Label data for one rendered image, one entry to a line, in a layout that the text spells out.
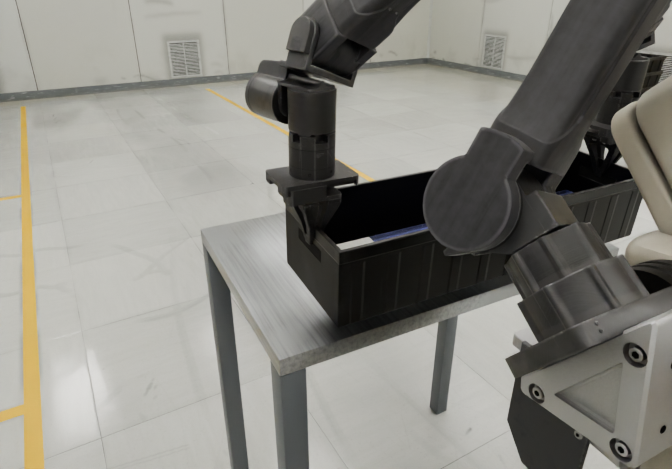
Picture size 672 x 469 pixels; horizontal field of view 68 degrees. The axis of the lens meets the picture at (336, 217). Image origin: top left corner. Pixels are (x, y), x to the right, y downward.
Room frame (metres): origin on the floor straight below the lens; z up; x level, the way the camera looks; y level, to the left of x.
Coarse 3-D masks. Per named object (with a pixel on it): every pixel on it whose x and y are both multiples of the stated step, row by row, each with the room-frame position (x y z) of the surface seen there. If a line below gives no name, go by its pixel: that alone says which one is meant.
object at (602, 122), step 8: (608, 96) 0.83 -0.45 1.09; (624, 96) 0.81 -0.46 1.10; (632, 96) 0.81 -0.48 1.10; (608, 104) 0.83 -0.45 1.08; (616, 104) 0.82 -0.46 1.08; (624, 104) 0.81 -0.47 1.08; (600, 112) 0.84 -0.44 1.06; (608, 112) 0.83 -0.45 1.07; (600, 120) 0.84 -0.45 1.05; (608, 120) 0.82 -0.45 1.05; (592, 128) 0.82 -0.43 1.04; (600, 128) 0.81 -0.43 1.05; (608, 128) 0.80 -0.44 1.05; (608, 136) 0.79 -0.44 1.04
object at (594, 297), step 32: (576, 224) 0.33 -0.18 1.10; (512, 256) 0.33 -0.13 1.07; (544, 256) 0.32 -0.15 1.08; (576, 256) 0.31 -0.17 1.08; (608, 256) 0.33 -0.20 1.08; (544, 288) 0.30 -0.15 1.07; (576, 288) 0.29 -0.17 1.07; (608, 288) 0.29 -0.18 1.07; (640, 288) 0.29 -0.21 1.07; (544, 320) 0.29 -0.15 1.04; (576, 320) 0.28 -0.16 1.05; (608, 320) 0.26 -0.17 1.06; (640, 320) 0.27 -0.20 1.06; (544, 352) 0.27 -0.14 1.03; (576, 352) 0.25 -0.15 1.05
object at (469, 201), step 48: (576, 0) 0.40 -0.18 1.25; (624, 0) 0.38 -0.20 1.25; (576, 48) 0.39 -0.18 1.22; (624, 48) 0.38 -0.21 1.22; (528, 96) 0.39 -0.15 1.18; (576, 96) 0.37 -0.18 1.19; (480, 144) 0.37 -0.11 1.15; (528, 144) 0.37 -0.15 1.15; (576, 144) 0.38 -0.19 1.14; (432, 192) 0.38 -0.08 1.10; (480, 192) 0.36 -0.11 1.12; (480, 240) 0.34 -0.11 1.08
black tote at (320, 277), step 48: (384, 192) 0.74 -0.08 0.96; (576, 192) 0.70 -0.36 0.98; (624, 192) 0.75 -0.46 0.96; (288, 240) 0.66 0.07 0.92; (336, 240) 0.70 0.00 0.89; (384, 240) 0.54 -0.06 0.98; (432, 240) 0.58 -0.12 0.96; (336, 288) 0.52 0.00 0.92; (384, 288) 0.55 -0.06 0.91; (432, 288) 0.58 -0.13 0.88
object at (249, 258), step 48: (240, 240) 0.88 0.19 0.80; (240, 288) 0.71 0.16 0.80; (288, 288) 0.71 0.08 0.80; (480, 288) 0.71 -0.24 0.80; (288, 336) 0.58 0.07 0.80; (336, 336) 0.58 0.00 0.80; (384, 336) 0.61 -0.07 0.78; (288, 384) 0.54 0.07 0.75; (432, 384) 1.23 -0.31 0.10; (240, 432) 0.91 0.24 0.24; (288, 432) 0.54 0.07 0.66
